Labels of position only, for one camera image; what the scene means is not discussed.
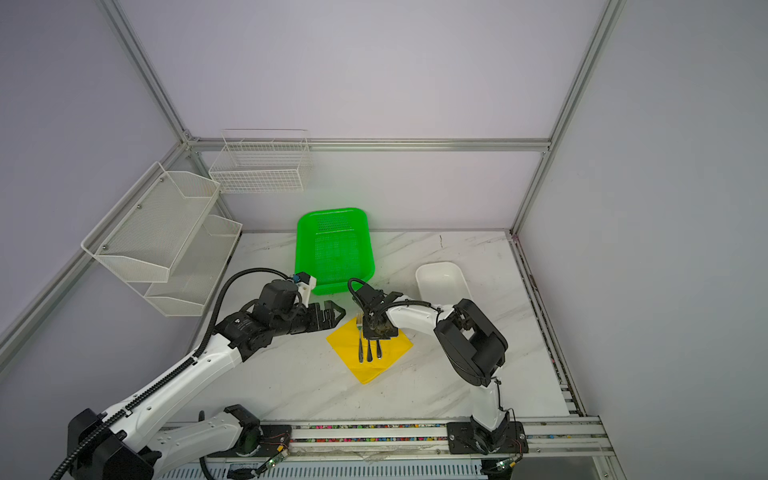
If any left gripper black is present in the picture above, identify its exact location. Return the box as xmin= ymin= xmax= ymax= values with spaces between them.
xmin=273 ymin=299 xmax=345 ymax=338

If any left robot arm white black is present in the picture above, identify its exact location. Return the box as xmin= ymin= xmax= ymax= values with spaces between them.
xmin=52 ymin=273 xmax=346 ymax=479

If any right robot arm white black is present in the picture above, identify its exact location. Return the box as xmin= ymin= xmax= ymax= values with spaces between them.
xmin=348 ymin=278 xmax=511 ymax=454

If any green plastic basket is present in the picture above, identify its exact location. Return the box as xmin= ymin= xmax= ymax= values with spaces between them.
xmin=295 ymin=208 xmax=376 ymax=296

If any white rectangular dish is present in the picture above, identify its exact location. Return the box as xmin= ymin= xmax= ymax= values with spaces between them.
xmin=415 ymin=261 xmax=473 ymax=305

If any white mesh two-tier shelf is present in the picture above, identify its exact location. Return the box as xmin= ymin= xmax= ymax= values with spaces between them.
xmin=81 ymin=163 xmax=242 ymax=317

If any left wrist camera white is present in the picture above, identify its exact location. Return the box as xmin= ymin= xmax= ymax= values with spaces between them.
xmin=293 ymin=272 xmax=317 ymax=307

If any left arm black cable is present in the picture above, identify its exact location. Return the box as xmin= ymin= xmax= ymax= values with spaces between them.
xmin=47 ymin=267 xmax=292 ymax=480

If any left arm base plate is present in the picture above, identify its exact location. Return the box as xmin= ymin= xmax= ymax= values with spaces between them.
xmin=209 ymin=424 xmax=292 ymax=458

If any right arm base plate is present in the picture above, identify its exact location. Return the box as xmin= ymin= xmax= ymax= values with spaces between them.
xmin=446 ymin=420 xmax=529 ymax=455

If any white wire basket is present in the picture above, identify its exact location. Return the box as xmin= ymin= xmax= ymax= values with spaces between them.
xmin=209 ymin=129 xmax=313 ymax=194

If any aluminium front rail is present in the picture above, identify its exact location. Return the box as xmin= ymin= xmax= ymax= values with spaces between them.
xmin=116 ymin=415 xmax=616 ymax=464

